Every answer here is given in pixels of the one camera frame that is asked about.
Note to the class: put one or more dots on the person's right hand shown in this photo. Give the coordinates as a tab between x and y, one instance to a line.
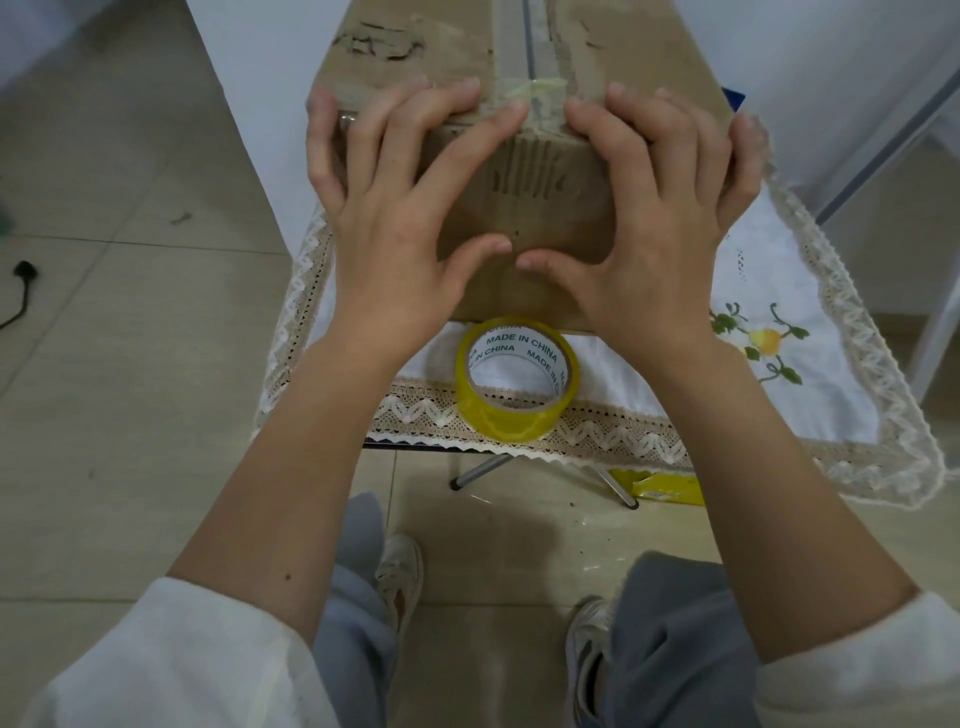
660	255

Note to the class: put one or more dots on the person's left hand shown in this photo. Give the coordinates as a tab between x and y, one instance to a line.
382	247

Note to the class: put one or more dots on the brown cardboard box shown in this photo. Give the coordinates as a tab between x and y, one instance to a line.
540	195

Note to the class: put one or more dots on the yellow tape roll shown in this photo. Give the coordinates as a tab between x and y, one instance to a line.
510	424

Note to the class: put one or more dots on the person's right forearm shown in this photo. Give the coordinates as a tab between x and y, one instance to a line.
765	510

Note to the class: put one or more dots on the person's left forearm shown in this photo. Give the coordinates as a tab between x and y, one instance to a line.
292	495

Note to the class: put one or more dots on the blue tape dispenser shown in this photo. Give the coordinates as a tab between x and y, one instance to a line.
733	100

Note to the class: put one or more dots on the person's left white shoe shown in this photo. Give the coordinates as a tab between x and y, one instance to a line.
400	577

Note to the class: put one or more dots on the person's white shoe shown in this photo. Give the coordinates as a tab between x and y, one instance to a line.
400	577
585	652

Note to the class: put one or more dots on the person's right trouser leg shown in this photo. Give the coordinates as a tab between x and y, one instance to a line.
675	645

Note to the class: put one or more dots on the person's trouser leg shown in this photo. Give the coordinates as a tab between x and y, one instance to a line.
356	660
675	645

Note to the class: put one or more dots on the person's right white shoe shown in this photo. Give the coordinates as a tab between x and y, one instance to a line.
585	652

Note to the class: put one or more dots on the person's left trouser leg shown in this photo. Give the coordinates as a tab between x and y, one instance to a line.
356	660

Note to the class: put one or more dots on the person's left white sleeve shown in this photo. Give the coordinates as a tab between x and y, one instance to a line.
172	660

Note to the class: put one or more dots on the person's white sleeve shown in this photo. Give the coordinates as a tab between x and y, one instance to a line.
862	675
172	660

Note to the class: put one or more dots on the person's right white sleeve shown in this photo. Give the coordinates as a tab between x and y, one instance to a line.
862	675

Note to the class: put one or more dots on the white lace-trimmed tablecloth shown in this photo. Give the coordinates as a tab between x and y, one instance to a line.
825	397

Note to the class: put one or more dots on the yellow plastic packet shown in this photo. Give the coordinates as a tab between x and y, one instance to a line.
667	487

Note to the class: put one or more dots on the metal table leg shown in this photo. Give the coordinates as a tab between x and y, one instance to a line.
480	472
619	489

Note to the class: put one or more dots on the white metal shelf rack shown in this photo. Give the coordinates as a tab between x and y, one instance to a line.
937	337

